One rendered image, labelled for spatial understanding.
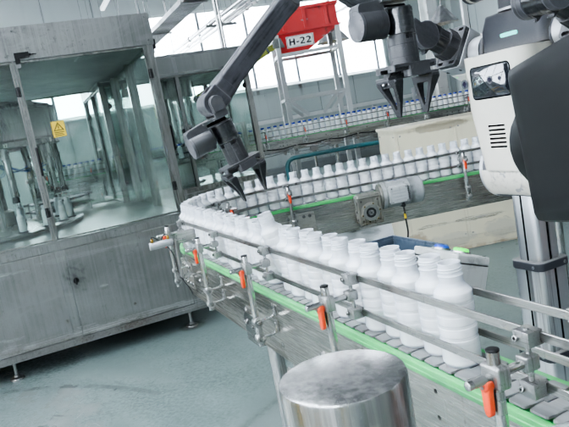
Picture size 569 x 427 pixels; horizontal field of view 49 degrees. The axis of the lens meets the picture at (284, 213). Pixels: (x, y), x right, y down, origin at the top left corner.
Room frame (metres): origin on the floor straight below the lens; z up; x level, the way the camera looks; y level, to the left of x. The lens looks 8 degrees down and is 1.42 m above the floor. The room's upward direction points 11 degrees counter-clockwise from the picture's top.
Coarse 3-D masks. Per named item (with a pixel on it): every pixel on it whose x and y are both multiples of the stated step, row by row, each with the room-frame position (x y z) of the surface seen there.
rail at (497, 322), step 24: (240, 240) 1.76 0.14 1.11; (312, 264) 1.32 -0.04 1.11; (312, 288) 1.35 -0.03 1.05; (384, 288) 1.05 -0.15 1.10; (480, 288) 0.93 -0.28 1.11; (456, 312) 0.87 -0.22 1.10; (552, 312) 0.80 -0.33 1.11; (432, 336) 0.94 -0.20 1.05; (504, 336) 0.89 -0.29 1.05; (552, 336) 0.71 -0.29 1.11; (480, 360) 0.84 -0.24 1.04; (552, 360) 0.81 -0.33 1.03
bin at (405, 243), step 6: (378, 240) 2.17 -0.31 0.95; (384, 240) 2.18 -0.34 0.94; (390, 240) 2.19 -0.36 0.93; (396, 240) 2.17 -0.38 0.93; (402, 240) 2.13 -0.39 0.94; (408, 240) 2.10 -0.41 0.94; (414, 240) 2.07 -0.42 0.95; (420, 240) 2.03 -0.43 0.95; (378, 246) 2.17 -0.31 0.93; (402, 246) 2.14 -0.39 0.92; (408, 246) 2.11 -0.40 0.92; (414, 246) 2.07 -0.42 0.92; (426, 246) 2.01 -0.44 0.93; (432, 246) 1.98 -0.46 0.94
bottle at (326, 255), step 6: (330, 234) 1.33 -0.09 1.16; (336, 234) 1.31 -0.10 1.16; (324, 240) 1.30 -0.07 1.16; (324, 246) 1.30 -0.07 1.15; (330, 246) 1.30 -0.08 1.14; (324, 252) 1.31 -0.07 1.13; (330, 252) 1.30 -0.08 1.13; (324, 258) 1.30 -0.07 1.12; (324, 276) 1.30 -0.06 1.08; (330, 276) 1.29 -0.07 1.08; (324, 282) 1.31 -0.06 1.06; (330, 282) 1.29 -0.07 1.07; (330, 288) 1.29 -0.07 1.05; (330, 294) 1.30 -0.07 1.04
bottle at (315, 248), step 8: (312, 232) 1.38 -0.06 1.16; (320, 232) 1.37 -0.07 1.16; (312, 240) 1.35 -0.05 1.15; (320, 240) 1.36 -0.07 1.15; (312, 248) 1.35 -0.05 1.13; (320, 248) 1.35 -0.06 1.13; (312, 256) 1.34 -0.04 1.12; (312, 272) 1.35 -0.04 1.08; (320, 272) 1.34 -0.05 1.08; (312, 280) 1.35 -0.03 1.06; (320, 280) 1.34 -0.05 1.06; (312, 296) 1.36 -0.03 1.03
